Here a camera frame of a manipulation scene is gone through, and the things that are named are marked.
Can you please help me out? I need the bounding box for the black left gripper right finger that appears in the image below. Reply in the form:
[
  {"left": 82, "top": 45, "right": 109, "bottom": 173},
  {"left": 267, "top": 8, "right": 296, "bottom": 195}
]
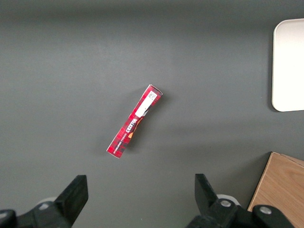
[{"left": 185, "top": 174, "right": 296, "bottom": 228}]

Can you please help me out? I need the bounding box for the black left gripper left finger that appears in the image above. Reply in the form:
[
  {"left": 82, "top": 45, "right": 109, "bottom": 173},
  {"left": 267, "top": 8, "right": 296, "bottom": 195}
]
[{"left": 0, "top": 175, "right": 89, "bottom": 228}]

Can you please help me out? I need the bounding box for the cream rectangular plastic tray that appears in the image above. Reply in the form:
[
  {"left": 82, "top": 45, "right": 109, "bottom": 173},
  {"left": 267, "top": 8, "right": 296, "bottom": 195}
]
[{"left": 271, "top": 18, "right": 304, "bottom": 112}]

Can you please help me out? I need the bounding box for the wooden two-drawer cabinet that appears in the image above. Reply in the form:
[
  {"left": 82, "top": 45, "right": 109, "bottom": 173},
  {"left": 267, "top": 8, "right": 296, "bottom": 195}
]
[{"left": 247, "top": 152, "right": 304, "bottom": 228}]

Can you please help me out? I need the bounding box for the red shortbread biscuit box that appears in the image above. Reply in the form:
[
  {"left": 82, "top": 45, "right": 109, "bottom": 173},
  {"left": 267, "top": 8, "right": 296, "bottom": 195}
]
[{"left": 106, "top": 84, "right": 164, "bottom": 159}]

